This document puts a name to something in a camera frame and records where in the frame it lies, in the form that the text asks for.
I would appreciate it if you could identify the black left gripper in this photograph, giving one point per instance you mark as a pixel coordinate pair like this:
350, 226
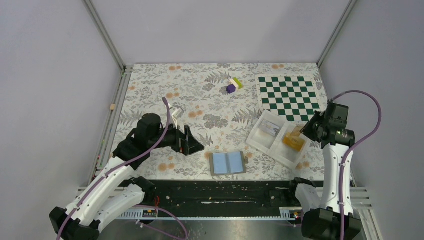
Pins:
185, 143

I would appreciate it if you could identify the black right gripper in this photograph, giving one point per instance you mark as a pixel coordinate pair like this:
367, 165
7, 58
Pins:
306, 130

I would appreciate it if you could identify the grey card holder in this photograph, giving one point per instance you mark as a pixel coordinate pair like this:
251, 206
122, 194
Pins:
210, 165

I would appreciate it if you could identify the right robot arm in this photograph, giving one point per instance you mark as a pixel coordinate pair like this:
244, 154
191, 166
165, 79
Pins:
331, 215

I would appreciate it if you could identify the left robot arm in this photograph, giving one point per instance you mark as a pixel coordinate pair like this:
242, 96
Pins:
115, 190

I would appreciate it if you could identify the orange card in bin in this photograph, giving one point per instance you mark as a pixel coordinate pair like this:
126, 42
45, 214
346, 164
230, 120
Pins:
294, 142

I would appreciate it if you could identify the silver card in bin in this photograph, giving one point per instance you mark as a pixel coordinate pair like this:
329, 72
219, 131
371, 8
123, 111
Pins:
269, 128

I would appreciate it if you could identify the translucent plastic bin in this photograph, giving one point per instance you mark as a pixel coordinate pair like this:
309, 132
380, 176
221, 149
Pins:
272, 146

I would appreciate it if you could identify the green white chessboard mat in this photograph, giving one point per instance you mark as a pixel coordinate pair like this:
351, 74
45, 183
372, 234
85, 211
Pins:
294, 97

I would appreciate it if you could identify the floral table mat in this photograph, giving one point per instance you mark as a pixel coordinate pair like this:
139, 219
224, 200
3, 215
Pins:
222, 122

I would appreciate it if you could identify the purple block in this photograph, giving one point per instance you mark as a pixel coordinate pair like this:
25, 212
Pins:
231, 89

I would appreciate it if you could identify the white pink block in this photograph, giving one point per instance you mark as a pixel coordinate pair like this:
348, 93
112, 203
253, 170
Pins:
232, 82

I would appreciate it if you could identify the green block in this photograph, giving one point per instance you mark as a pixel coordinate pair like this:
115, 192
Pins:
237, 82

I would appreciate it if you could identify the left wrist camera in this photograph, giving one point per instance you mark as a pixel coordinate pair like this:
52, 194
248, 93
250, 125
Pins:
176, 113

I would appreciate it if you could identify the right aluminium frame post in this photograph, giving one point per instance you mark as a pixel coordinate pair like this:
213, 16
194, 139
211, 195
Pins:
336, 32

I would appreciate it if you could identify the aluminium frame post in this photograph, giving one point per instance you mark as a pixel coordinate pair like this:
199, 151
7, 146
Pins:
336, 32
96, 18

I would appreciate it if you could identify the left aluminium frame post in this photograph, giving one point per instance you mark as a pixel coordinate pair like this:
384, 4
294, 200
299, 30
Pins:
96, 18

